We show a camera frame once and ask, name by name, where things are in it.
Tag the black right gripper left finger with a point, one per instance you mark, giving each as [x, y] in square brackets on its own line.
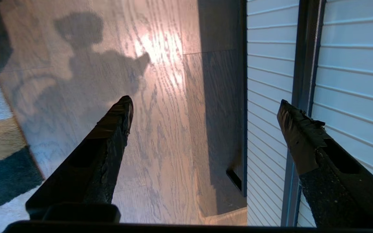
[89, 174]

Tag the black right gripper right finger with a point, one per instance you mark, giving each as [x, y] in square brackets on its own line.
[335, 187]

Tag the white ribbed drawer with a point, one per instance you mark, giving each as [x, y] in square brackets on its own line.
[351, 64]

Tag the cream white TV cabinet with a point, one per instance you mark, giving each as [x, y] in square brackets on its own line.
[243, 97]

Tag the striped rug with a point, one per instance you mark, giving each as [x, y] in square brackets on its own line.
[2, 161]

